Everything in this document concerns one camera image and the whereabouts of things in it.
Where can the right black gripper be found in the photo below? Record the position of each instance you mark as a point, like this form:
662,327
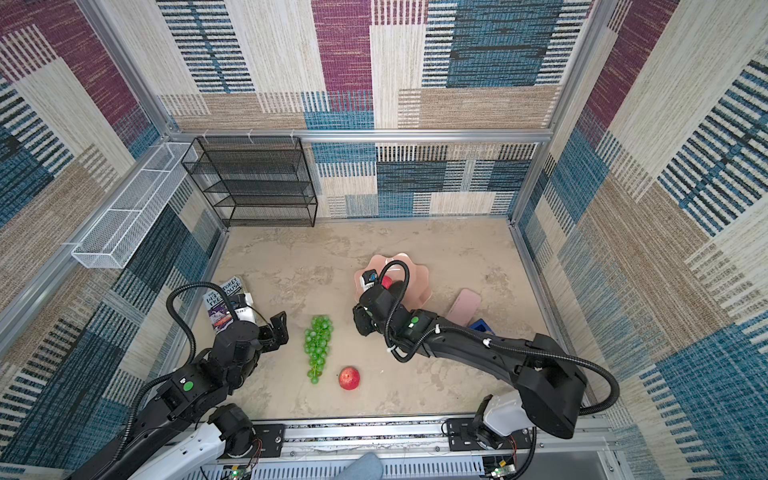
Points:
362,315

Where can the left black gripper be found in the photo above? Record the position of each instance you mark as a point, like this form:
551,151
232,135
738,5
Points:
282,334

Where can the green fake grape bunch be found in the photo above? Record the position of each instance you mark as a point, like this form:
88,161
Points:
316,346

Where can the red fake apple front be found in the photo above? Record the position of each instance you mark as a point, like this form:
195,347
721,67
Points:
349,378

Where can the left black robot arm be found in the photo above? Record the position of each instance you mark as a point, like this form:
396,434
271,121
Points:
181,420

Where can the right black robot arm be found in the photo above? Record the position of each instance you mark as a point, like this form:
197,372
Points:
550,389

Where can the pink wavy fruit bowl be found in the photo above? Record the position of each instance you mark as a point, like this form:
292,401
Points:
418,291

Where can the children's paperback book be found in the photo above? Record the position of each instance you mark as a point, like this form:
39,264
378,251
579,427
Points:
218,313

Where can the pink flat case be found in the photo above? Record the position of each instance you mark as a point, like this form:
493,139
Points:
464,307

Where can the blue box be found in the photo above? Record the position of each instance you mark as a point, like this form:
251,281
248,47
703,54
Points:
481,326

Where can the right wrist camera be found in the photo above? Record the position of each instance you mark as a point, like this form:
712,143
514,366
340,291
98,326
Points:
368,278

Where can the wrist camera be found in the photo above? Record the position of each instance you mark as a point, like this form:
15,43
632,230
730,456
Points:
368,278
244,308

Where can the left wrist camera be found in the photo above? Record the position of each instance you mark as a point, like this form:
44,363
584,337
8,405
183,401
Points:
244,308

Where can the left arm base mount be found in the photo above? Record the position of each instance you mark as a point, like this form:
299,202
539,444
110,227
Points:
256,442

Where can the aluminium front rail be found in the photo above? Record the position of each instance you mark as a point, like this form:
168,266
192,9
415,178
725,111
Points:
401,436

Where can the black wire shelf rack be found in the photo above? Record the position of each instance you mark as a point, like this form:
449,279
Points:
254,181

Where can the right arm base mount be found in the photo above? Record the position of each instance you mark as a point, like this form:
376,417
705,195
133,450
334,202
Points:
466,434

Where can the white wire mesh basket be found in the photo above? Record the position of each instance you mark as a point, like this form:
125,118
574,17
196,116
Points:
115,237

